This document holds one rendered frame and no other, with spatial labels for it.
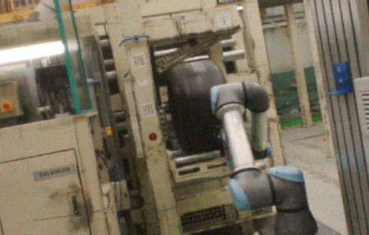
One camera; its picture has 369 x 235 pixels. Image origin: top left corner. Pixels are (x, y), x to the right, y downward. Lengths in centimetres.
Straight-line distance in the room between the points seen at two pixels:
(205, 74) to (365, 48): 123
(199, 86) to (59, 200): 102
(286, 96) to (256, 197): 1090
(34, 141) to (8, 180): 17
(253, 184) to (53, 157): 73
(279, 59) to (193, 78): 1018
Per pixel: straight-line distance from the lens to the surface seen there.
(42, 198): 159
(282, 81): 1225
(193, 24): 270
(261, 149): 192
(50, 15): 274
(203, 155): 233
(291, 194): 145
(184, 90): 219
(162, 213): 244
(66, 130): 154
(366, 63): 117
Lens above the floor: 127
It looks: 3 degrees down
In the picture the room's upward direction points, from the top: 10 degrees counter-clockwise
